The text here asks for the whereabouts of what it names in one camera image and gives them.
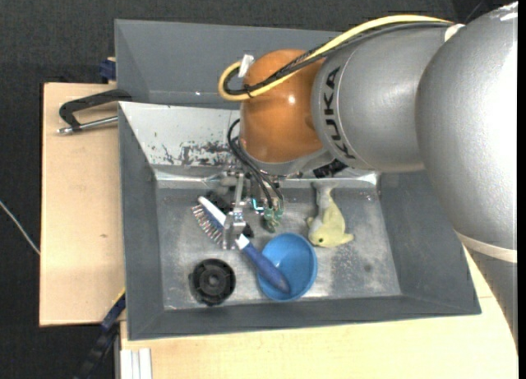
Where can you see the grey metal bin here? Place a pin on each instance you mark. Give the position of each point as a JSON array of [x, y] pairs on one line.
[[361, 270]]

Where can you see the blue and white brush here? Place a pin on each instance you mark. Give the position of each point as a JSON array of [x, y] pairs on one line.
[[263, 260]]

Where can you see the yellow toy dolphin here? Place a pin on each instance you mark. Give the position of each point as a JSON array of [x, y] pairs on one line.
[[330, 225]]

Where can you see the black cylinder on white bracket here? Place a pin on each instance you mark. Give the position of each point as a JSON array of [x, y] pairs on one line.
[[326, 169]]

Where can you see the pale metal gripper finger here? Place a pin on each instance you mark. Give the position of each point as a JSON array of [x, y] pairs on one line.
[[239, 218], [228, 237]]

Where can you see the black round ribbed cap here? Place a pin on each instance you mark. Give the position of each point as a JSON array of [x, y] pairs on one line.
[[212, 282]]

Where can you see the blue plastic bowl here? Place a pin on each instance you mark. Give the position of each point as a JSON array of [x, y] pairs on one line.
[[293, 260]]

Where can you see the pale wood board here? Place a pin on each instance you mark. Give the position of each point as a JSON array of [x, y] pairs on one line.
[[78, 213]]

